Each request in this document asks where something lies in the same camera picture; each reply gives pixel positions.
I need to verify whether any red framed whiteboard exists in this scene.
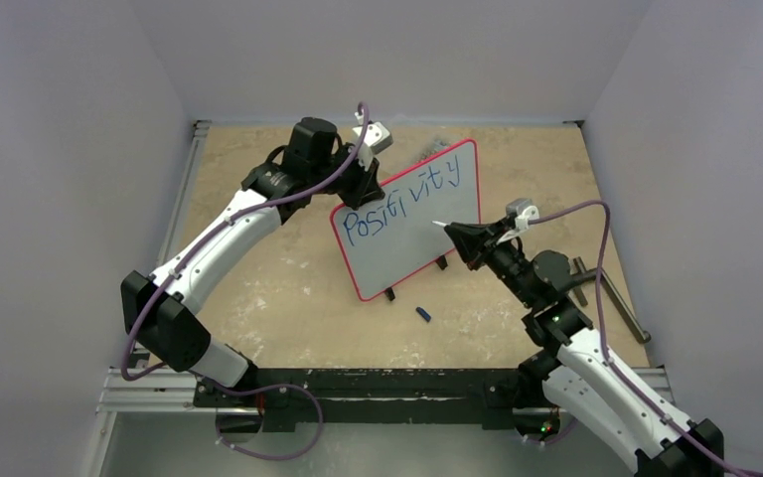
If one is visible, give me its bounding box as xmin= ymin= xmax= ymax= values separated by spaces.
xmin=329 ymin=138 xmax=481 ymax=302

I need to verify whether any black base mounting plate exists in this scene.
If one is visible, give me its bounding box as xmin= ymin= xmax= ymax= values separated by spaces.
xmin=193 ymin=368 xmax=572 ymax=440

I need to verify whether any purple cable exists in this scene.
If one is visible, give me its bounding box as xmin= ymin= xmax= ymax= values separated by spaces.
xmin=526 ymin=200 xmax=763 ymax=477
xmin=119 ymin=101 xmax=371 ymax=462

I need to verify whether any blue marker cap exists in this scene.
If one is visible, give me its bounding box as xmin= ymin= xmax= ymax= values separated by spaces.
xmin=415 ymin=307 xmax=431 ymax=323

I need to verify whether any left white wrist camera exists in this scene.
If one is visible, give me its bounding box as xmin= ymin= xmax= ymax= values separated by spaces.
xmin=352 ymin=112 xmax=393 ymax=171

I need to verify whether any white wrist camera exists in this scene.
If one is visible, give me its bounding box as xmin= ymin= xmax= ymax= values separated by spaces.
xmin=352 ymin=112 xmax=393 ymax=171
xmin=498 ymin=198 xmax=540 ymax=243

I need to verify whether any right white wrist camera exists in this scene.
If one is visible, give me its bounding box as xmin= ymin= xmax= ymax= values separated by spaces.
xmin=498 ymin=198 xmax=540 ymax=243

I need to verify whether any dark metal clamp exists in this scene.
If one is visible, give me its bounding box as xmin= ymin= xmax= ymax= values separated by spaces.
xmin=570 ymin=256 xmax=652 ymax=345

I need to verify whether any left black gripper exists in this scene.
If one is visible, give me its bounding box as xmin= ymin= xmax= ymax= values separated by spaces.
xmin=311 ymin=143 xmax=383 ymax=213

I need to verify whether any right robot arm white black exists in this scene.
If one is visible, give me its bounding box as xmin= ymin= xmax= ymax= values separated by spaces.
xmin=443 ymin=222 xmax=724 ymax=476

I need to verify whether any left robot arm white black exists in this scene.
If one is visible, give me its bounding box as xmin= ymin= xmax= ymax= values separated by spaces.
xmin=120 ymin=106 xmax=393 ymax=406

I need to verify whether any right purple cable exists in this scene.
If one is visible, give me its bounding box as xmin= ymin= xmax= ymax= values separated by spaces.
xmin=526 ymin=200 xmax=763 ymax=477

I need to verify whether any aluminium frame rail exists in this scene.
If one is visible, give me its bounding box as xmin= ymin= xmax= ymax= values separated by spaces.
xmin=81 ymin=120 xmax=212 ymax=477

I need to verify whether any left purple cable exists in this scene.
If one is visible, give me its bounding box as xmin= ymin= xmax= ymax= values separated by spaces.
xmin=119 ymin=101 xmax=371 ymax=462

